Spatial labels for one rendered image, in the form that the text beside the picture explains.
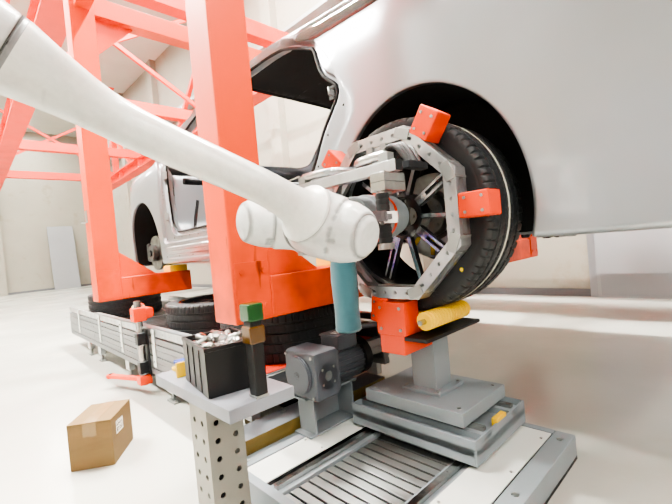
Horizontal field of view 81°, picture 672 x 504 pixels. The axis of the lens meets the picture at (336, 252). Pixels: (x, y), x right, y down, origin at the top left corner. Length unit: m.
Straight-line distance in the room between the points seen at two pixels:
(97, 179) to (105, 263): 0.60
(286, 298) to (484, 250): 0.76
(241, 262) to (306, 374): 0.45
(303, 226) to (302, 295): 1.00
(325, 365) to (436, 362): 0.39
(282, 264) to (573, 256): 3.80
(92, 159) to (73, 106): 2.72
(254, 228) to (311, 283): 0.92
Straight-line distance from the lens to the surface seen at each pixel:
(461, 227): 1.16
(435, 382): 1.49
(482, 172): 1.22
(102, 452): 1.93
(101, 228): 3.28
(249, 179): 0.59
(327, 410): 1.72
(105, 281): 3.26
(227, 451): 1.17
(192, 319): 2.42
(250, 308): 0.88
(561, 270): 4.93
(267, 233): 0.74
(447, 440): 1.38
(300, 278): 1.60
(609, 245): 4.76
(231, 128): 1.52
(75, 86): 0.63
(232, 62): 1.62
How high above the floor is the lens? 0.77
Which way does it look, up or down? 1 degrees down
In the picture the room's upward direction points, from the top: 5 degrees counter-clockwise
